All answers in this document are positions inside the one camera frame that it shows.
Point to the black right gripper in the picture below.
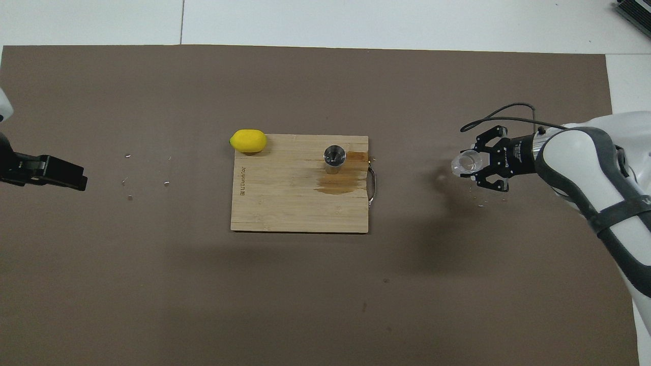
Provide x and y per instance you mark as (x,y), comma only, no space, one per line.
(519,155)

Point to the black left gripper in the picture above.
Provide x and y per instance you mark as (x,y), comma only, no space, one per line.
(25,165)

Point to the small clear glass cup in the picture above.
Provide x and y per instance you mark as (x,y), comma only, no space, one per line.
(465,163)

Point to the steel double jigger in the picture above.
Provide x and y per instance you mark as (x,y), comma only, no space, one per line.
(334,155)

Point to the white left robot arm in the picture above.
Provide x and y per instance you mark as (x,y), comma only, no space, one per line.
(4,104)

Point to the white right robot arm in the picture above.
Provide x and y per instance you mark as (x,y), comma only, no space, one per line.
(574,168)

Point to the grey ribbed device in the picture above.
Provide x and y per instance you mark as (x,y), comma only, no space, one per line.
(635,9)

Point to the yellow lemon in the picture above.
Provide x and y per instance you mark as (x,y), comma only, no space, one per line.
(248,141)

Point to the bamboo cutting board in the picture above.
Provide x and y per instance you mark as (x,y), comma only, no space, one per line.
(285,198)

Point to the brown table mat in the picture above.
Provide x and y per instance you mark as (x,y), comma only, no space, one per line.
(325,305)

